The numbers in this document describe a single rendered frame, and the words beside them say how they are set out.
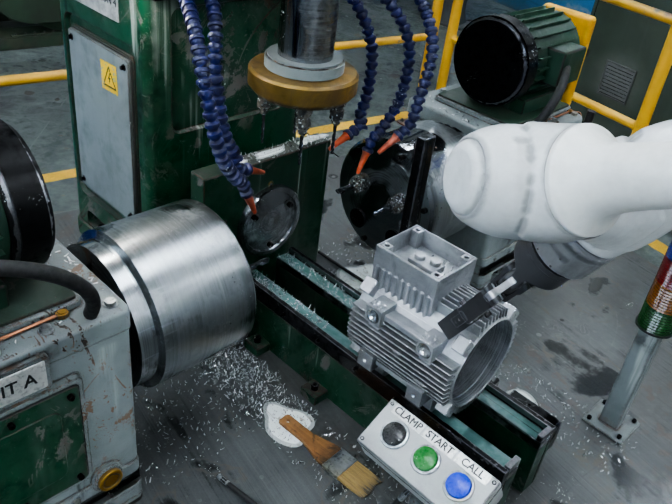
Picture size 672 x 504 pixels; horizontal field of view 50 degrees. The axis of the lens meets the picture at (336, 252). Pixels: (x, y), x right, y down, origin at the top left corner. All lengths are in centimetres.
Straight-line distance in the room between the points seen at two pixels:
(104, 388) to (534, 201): 60
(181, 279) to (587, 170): 59
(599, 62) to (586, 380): 335
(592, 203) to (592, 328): 103
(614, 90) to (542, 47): 307
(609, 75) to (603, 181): 402
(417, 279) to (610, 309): 76
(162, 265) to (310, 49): 40
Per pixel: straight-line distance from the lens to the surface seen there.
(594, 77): 472
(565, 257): 85
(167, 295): 101
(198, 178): 125
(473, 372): 121
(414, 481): 90
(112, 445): 107
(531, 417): 121
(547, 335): 160
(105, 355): 96
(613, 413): 142
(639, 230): 79
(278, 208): 137
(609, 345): 164
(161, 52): 125
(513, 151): 65
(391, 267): 110
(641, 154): 63
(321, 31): 114
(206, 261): 105
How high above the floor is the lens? 173
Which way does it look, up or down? 33 degrees down
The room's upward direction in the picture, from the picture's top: 8 degrees clockwise
